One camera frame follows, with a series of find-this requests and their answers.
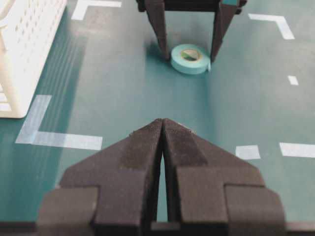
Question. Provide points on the white perforated plastic basket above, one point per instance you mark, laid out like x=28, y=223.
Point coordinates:
x=27, y=31

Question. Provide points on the bottom right tape corner marker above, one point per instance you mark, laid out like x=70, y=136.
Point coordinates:
x=280, y=21

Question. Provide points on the top left tape corner marker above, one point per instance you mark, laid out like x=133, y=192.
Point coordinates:
x=30, y=134

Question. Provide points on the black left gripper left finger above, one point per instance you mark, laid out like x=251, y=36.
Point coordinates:
x=111, y=193

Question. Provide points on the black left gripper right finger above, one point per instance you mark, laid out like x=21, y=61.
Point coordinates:
x=212, y=192

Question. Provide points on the bottom left tape corner marker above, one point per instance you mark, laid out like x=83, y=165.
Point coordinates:
x=297, y=150

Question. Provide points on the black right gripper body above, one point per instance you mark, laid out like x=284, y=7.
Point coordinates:
x=191, y=5

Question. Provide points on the left small tape strip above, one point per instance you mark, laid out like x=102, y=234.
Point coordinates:
x=250, y=152

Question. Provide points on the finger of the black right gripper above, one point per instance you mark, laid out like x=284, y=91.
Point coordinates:
x=155, y=10
x=224, y=13

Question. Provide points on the bottom small tape piece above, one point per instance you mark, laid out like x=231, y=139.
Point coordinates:
x=293, y=80

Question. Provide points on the light blue tape roll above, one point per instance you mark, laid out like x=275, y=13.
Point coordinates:
x=190, y=59

